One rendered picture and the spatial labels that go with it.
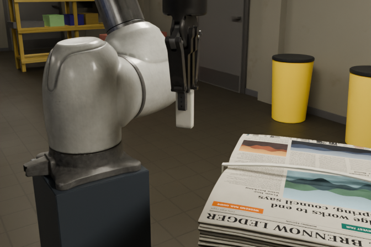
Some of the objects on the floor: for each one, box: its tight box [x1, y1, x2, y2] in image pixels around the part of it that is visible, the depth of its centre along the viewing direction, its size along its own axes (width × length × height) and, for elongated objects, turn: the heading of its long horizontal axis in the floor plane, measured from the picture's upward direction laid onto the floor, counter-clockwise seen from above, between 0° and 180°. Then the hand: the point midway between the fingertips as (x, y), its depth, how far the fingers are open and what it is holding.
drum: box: [345, 66, 371, 148], centre depth 357 cm, size 44×44×71 cm
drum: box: [272, 53, 315, 124], centre depth 432 cm, size 44×45×70 cm
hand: (184, 108), depth 71 cm, fingers closed
